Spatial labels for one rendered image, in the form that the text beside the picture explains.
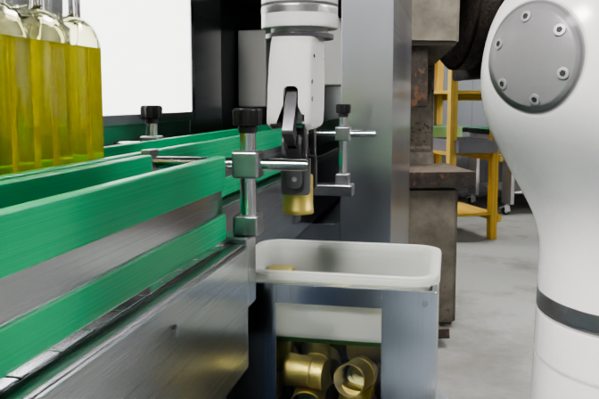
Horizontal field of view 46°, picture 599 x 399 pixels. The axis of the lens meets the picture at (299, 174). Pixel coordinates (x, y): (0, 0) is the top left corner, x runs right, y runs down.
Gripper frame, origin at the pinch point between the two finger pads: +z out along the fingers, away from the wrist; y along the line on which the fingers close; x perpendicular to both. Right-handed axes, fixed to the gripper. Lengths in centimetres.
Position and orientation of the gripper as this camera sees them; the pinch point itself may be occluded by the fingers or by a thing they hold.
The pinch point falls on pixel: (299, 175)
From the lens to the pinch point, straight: 79.9
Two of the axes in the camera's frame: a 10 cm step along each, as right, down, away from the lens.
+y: -1.9, 1.0, -9.8
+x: 9.8, 0.2, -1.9
